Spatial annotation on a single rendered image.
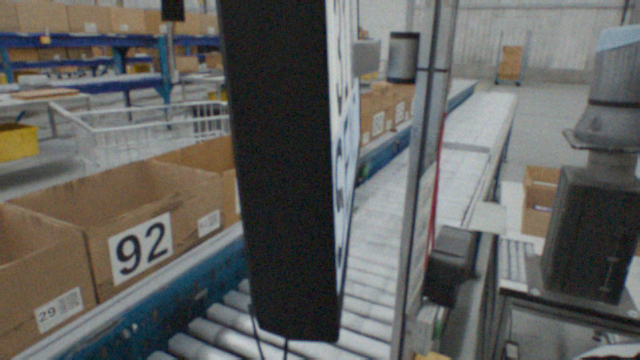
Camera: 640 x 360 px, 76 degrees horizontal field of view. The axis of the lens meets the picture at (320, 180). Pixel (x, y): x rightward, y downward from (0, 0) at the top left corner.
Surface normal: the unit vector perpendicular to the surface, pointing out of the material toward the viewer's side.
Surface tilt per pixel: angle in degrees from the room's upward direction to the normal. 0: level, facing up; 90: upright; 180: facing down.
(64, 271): 90
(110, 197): 89
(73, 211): 89
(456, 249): 8
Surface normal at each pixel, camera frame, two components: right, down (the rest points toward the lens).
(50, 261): 0.90, 0.17
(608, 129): -0.72, -0.11
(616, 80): -0.77, 0.22
